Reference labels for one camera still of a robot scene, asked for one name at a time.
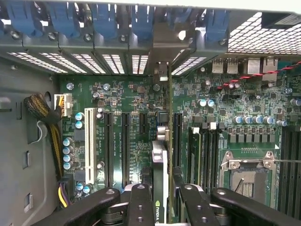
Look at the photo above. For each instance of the short black expansion slot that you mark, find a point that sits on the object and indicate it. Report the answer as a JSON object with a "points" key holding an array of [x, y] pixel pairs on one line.
{"points": [[143, 123]]}

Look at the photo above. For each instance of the open black PC case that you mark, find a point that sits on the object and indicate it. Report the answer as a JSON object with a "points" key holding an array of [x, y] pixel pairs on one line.
{"points": [[28, 141]]}

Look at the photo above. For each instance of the long black expansion slot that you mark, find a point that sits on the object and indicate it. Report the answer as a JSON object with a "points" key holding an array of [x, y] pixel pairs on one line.
{"points": [[125, 150], [178, 141], [109, 150]]}

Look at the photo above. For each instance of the black RAM slot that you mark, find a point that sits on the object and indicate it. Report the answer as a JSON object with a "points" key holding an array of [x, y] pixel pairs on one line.
{"points": [[284, 169], [291, 169], [211, 160], [298, 169], [204, 160], [217, 160]]}

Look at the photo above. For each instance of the white power connector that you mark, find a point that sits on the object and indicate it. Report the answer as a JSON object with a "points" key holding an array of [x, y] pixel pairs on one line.
{"points": [[67, 106]]}

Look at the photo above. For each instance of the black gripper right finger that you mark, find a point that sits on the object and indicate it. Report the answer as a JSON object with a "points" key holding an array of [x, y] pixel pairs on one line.
{"points": [[197, 207]]}

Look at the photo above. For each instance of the blue slot clip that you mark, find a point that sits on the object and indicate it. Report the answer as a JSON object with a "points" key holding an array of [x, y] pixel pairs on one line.
{"points": [[217, 26], [63, 18], [23, 18], [104, 21], [142, 23]]}

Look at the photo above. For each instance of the CPU socket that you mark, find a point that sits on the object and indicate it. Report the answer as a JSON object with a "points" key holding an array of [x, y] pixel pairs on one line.
{"points": [[251, 186]]}

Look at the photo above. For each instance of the thin metal locking lever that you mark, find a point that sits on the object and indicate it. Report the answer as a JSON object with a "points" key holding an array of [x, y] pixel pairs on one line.
{"points": [[240, 186], [289, 161]]}

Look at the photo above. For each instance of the silver USB port block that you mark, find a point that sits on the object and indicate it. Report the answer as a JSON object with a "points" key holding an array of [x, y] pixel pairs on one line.
{"points": [[218, 66], [232, 66]]}

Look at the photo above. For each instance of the silver ethernet port block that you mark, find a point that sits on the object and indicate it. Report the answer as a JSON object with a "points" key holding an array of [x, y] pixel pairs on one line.
{"points": [[270, 66]]}

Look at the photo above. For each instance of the green motherboard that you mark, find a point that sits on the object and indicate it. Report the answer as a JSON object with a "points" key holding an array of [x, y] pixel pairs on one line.
{"points": [[247, 106]]}

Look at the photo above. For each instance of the white expansion slot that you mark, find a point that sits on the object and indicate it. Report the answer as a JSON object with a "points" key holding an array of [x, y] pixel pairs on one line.
{"points": [[89, 146]]}

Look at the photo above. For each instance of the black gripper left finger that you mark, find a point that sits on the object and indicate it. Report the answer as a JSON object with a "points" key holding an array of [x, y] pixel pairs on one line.
{"points": [[141, 207]]}

